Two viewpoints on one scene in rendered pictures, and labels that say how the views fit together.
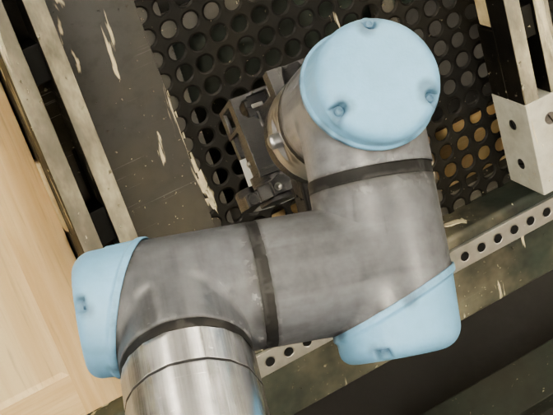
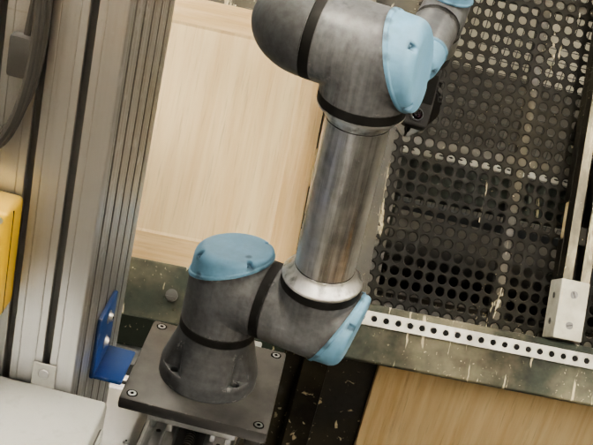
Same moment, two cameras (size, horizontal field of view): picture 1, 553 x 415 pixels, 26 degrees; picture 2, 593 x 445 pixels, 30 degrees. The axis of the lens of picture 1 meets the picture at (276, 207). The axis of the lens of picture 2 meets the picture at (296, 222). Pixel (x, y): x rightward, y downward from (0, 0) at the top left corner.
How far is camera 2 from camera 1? 1.39 m
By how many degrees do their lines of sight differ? 36
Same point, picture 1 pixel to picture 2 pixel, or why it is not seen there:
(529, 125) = (560, 290)
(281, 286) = not seen: hidden behind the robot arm
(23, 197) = (302, 159)
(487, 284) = (499, 372)
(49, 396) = not seen: hidden behind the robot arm
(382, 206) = (432, 14)
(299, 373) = (372, 337)
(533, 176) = (551, 326)
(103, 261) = not seen: outside the picture
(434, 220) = (447, 30)
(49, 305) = (281, 215)
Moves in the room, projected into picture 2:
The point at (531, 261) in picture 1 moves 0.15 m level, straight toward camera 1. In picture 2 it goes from (530, 379) to (480, 393)
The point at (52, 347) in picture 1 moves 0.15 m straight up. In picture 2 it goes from (269, 237) to (284, 172)
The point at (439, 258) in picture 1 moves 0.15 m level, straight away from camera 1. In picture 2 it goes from (442, 38) to (499, 33)
